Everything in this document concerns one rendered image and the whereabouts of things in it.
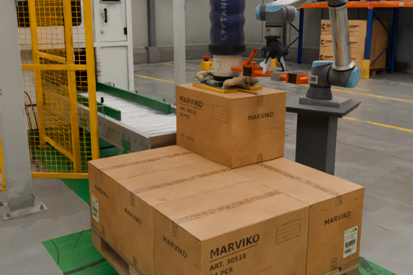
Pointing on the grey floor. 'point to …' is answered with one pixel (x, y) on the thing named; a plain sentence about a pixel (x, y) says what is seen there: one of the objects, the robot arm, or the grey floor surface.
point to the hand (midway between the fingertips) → (275, 73)
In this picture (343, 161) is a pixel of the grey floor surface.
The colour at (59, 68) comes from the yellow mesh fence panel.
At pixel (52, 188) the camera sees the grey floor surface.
